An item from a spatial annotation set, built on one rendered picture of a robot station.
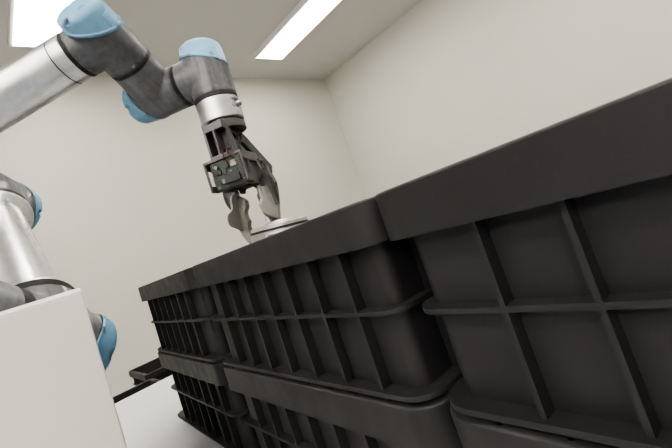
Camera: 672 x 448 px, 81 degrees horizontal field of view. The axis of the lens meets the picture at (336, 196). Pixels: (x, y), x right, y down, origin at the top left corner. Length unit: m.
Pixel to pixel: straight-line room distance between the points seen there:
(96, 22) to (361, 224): 0.58
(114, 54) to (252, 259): 0.49
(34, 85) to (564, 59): 3.60
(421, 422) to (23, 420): 0.27
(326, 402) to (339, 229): 0.13
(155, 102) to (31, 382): 0.51
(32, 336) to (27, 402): 0.04
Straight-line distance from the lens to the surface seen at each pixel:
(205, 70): 0.73
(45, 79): 0.76
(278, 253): 0.28
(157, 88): 0.76
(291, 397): 0.34
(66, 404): 0.38
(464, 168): 0.16
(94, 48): 0.73
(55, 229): 3.54
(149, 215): 3.68
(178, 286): 0.52
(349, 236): 0.21
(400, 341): 0.23
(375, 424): 0.27
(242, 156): 0.65
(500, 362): 0.20
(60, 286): 0.66
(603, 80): 3.78
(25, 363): 0.37
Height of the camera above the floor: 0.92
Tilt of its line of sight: 4 degrees up
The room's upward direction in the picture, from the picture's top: 19 degrees counter-clockwise
